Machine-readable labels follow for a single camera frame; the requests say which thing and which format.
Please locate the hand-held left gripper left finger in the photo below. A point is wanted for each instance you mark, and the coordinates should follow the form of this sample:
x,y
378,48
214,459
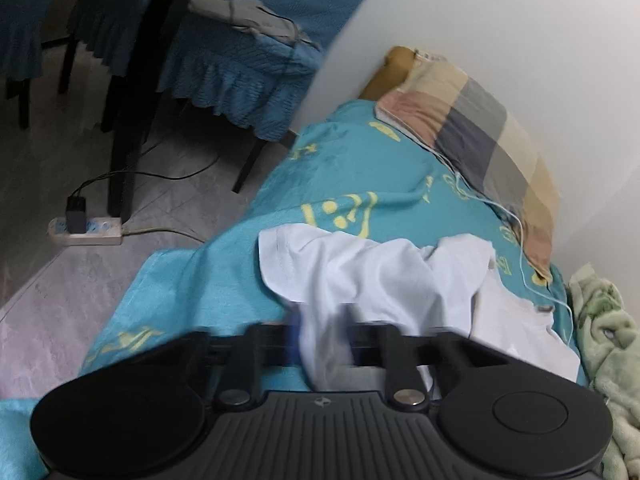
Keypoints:
x,y
287,345

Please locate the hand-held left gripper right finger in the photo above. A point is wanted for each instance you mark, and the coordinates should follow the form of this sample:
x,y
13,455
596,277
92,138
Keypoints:
x,y
362,347

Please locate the white t-shirt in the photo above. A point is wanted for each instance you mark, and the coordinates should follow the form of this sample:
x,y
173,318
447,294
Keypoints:
x,y
380,280

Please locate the teal printed bed sheet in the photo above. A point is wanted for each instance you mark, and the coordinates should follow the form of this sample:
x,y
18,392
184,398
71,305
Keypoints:
x,y
350,170

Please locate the white power strip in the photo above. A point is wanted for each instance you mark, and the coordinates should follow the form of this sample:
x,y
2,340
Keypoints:
x,y
102,228

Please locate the green fleece blanket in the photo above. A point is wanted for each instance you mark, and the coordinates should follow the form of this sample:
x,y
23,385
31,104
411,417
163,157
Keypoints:
x,y
610,340

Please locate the black power adapter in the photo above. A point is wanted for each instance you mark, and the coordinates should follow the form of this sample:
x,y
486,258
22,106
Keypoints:
x,y
75,217

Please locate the plaid pillow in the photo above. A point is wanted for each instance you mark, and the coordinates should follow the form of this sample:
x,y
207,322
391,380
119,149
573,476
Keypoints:
x,y
480,125

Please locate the chair with blue cover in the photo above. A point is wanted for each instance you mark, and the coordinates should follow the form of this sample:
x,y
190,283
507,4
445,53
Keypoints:
x,y
107,20
20,25
235,70

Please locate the black table leg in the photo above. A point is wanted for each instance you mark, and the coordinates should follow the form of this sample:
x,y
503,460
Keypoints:
x,y
145,80

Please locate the grey cloth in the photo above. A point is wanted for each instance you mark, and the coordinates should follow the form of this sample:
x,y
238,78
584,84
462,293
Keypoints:
x,y
250,17

